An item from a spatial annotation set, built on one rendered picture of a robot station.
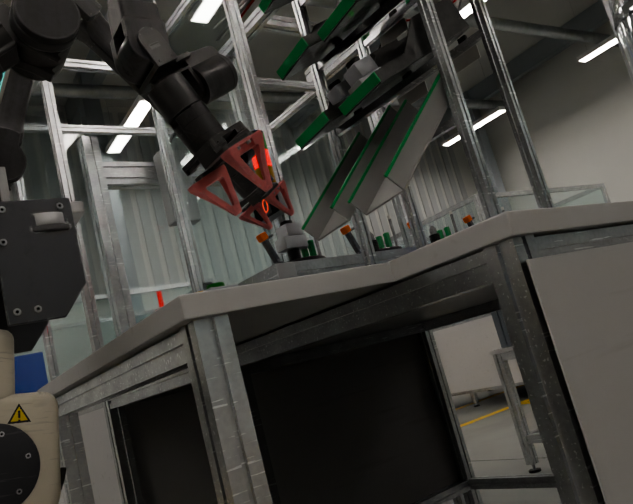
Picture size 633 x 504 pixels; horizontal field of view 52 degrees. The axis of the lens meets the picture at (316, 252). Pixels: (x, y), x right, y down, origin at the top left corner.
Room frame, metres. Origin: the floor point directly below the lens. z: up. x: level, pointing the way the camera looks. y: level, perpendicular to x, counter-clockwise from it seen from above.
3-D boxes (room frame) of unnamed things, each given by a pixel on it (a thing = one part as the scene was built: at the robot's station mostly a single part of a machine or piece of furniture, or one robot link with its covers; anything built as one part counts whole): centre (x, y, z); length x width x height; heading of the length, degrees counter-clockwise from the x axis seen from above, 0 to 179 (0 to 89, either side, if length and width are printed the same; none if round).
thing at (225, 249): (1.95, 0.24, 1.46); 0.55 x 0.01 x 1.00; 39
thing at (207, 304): (1.28, 0.14, 0.84); 0.90 x 0.70 x 0.03; 36
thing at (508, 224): (1.77, -0.29, 0.85); 1.50 x 1.41 x 0.03; 39
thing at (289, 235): (1.49, 0.04, 1.06); 0.08 x 0.04 x 0.07; 129
